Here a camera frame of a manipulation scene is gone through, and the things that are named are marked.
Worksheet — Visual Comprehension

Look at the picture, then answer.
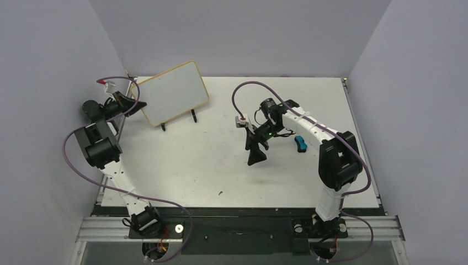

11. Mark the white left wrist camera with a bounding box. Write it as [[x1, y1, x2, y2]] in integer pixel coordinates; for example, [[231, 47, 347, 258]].
[[103, 81, 116, 96]]

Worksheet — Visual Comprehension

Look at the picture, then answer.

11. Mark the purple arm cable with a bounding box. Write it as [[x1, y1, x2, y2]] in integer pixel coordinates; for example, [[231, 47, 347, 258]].
[[61, 76, 194, 264], [231, 81, 374, 264]]

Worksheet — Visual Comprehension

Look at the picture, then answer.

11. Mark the yellow framed whiteboard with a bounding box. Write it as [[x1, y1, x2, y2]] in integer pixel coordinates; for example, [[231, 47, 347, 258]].
[[136, 60, 210, 127]]

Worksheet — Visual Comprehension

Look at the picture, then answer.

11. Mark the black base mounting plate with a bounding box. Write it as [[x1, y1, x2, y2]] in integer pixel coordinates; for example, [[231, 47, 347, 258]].
[[78, 206, 385, 259]]

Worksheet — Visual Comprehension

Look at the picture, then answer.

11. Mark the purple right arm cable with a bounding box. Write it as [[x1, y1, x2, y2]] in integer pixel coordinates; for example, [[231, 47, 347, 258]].
[[231, 81, 374, 264]]

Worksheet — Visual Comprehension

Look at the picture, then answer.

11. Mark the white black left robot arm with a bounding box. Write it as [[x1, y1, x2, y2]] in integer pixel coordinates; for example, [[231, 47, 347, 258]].
[[73, 91, 165, 237]]

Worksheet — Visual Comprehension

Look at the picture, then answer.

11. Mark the metal wire whiteboard stand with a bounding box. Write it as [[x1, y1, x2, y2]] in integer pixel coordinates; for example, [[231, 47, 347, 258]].
[[158, 109, 198, 131]]

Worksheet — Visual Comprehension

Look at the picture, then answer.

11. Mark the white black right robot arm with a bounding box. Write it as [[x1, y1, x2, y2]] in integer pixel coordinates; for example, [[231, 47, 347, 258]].
[[236, 98, 363, 238]]

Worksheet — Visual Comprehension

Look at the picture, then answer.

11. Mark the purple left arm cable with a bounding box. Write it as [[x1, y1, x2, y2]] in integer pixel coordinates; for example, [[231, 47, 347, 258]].
[[61, 76, 194, 264]]

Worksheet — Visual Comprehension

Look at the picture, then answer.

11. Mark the aluminium table edge rail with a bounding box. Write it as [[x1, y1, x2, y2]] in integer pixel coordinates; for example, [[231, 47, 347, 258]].
[[341, 78, 366, 155]]

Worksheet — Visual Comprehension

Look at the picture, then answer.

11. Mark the aluminium front frame rail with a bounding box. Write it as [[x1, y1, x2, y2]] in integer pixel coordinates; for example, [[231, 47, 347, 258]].
[[76, 215, 406, 243]]

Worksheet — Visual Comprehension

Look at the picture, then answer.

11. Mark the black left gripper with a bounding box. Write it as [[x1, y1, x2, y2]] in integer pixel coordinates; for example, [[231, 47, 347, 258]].
[[103, 92, 147, 120]]

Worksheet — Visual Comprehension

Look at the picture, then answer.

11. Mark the blue whiteboard eraser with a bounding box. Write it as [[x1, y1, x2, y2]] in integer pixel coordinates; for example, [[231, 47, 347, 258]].
[[294, 135, 307, 153]]

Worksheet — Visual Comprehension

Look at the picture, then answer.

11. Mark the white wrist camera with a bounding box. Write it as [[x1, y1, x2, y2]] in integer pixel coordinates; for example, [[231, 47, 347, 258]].
[[235, 115, 252, 128], [103, 81, 116, 96]]

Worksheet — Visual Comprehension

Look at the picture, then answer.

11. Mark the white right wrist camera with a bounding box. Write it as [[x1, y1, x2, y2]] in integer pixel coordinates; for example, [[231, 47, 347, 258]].
[[235, 115, 252, 128]]

